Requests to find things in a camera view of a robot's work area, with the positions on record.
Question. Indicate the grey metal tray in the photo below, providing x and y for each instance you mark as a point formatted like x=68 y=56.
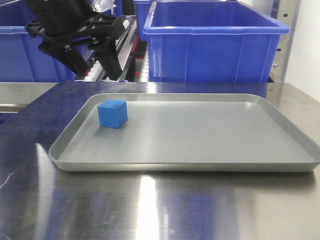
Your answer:
x=206 y=132

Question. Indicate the steel shelf upright post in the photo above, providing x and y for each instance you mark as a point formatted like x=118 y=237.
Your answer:
x=288 y=11

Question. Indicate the blue bin front left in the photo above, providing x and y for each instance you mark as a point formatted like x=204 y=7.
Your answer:
x=20 y=58

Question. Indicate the blue bin front right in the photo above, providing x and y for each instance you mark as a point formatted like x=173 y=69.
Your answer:
x=210 y=41

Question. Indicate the blue bin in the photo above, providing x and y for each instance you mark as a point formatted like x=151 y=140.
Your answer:
x=141 y=15
x=210 y=41
x=20 y=58

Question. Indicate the blue bin rear right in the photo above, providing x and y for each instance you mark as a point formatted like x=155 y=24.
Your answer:
x=141 y=15

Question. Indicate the blue cube block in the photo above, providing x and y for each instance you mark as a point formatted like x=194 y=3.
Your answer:
x=112 y=113

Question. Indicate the clear plastic bag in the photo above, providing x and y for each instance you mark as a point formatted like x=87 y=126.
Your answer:
x=102 y=6

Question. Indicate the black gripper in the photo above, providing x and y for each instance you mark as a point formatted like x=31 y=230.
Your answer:
x=64 y=25

